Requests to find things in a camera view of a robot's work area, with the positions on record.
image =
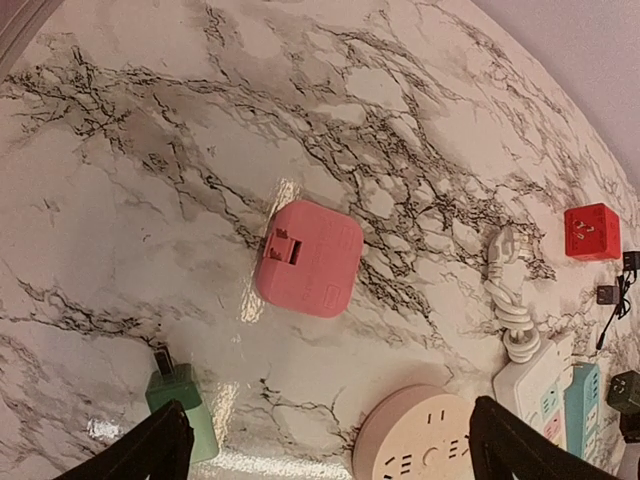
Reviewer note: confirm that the dark green cube plug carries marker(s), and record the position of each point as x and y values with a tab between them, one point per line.
623	393

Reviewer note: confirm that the black power adapter with cable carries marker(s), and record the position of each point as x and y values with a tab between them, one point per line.
624	281

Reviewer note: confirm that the white multicolour power strip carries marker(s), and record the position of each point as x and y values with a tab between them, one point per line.
534	391

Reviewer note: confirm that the pink cube socket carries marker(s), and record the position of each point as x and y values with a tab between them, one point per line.
310	260

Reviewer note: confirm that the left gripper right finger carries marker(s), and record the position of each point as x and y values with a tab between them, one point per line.
502	446

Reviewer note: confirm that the pink round power strip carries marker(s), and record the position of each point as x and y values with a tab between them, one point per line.
418	432

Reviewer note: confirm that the red cube socket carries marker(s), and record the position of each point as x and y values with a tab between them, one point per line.
592	233

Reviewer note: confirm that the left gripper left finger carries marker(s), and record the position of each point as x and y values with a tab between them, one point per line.
158	448

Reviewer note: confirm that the teal power strip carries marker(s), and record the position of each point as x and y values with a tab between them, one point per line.
582	409

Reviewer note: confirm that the left aluminium frame post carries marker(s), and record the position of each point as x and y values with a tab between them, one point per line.
20	21

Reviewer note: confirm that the light green plug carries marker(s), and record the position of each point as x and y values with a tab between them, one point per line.
172	381

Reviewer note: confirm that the dark grey usb charger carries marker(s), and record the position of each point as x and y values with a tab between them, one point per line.
607	295

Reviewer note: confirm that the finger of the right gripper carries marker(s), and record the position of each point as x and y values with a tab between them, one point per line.
629	426

